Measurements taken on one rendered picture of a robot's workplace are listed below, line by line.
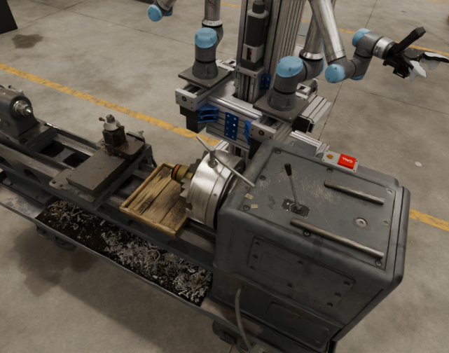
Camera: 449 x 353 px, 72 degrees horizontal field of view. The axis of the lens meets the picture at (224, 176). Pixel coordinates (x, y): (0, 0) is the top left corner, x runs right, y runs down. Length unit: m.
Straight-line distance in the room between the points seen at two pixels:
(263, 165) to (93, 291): 1.57
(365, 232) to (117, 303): 1.66
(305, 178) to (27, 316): 1.91
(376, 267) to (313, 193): 0.30
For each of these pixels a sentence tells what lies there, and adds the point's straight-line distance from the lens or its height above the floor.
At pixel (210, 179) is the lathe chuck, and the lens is 1.16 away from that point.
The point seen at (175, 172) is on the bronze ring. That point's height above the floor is 1.11.
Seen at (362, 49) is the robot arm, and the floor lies 1.54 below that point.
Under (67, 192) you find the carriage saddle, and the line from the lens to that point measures 1.64.
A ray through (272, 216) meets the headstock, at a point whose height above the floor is 1.26.
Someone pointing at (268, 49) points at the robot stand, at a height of 1.35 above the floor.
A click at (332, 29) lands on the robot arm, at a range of 1.41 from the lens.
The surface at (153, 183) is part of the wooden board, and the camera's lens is 1.60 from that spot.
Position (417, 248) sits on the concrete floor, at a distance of 2.92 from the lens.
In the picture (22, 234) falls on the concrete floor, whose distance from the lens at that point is 2.80.
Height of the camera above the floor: 2.06
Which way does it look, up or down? 46 degrees down
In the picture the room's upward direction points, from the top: 5 degrees clockwise
